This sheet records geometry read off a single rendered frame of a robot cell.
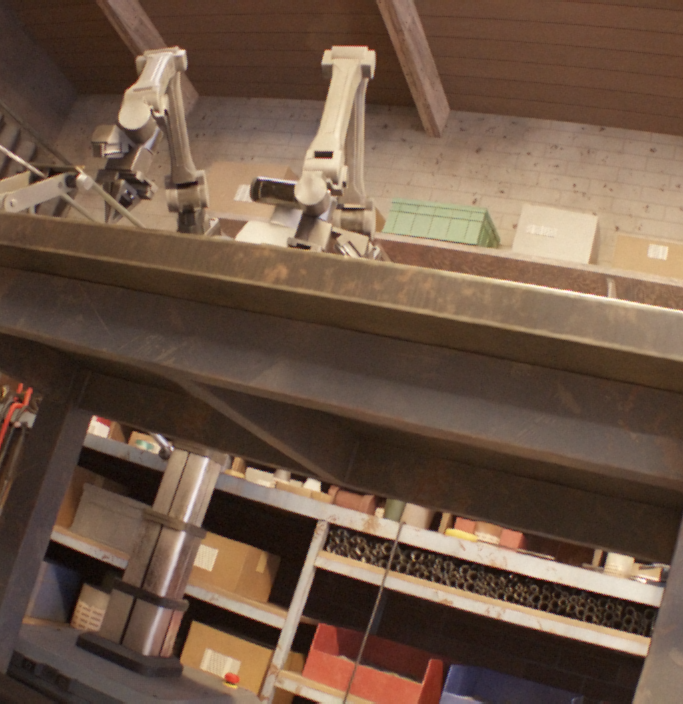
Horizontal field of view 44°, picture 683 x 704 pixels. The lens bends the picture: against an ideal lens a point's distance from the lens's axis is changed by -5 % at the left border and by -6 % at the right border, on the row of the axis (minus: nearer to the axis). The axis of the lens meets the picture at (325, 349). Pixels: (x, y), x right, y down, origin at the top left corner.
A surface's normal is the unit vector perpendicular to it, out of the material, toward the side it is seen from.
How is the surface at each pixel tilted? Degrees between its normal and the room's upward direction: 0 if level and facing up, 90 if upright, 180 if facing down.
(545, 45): 174
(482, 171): 90
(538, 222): 90
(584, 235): 91
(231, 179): 91
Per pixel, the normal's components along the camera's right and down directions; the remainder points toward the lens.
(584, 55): -0.34, 0.88
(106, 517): -0.35, -0.35
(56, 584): 0.89, 0.18
